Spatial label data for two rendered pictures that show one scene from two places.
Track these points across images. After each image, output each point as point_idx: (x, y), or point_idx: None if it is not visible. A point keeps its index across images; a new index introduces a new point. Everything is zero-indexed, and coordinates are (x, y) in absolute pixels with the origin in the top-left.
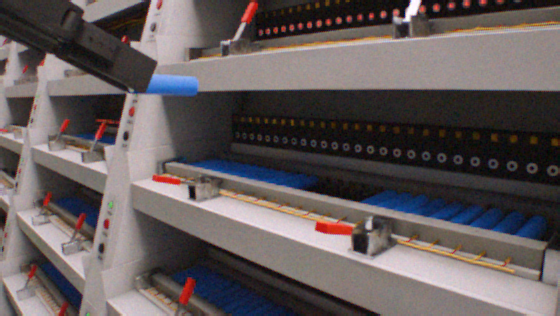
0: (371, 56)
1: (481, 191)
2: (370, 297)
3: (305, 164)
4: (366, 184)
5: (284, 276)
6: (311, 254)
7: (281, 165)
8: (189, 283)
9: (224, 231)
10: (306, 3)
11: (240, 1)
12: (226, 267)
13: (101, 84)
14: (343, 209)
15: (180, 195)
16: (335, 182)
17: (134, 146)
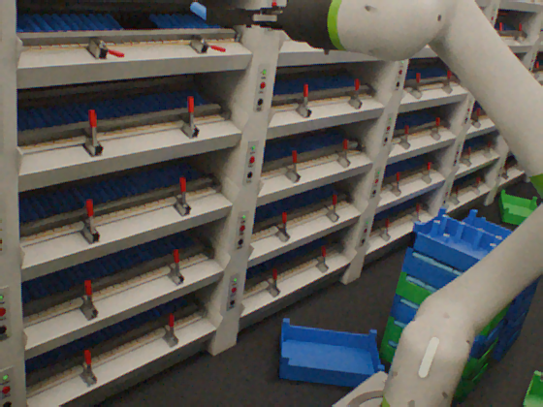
0: None
1: (175, 4)
2: (206, 67)
3: (80, 3)
4: (130, 11)
5: (76, 83)
6: (186, 60)
7: (66, 8)
8: (94, 112)
9: (133, 68)
10: None
11: None
12: (22, 101)
13: None
14: (175, 35)
15: (82, 59)
16: (109, 13)
17: (9, 33)
